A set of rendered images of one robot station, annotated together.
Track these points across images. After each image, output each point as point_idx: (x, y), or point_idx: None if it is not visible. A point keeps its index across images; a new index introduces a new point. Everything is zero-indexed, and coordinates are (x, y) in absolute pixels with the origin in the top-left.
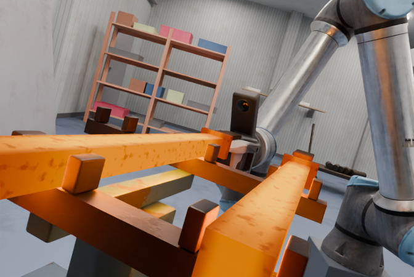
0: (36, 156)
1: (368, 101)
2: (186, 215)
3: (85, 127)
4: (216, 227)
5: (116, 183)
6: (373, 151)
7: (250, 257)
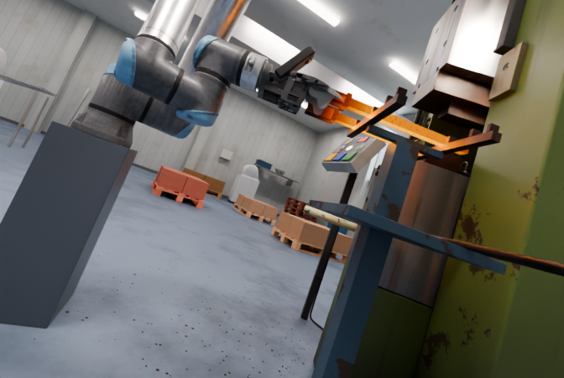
0: None
1: (215, 30)
2: None
3: (405, 102)
4: None
5: (415, 141)
6: (190, 62)
7: None
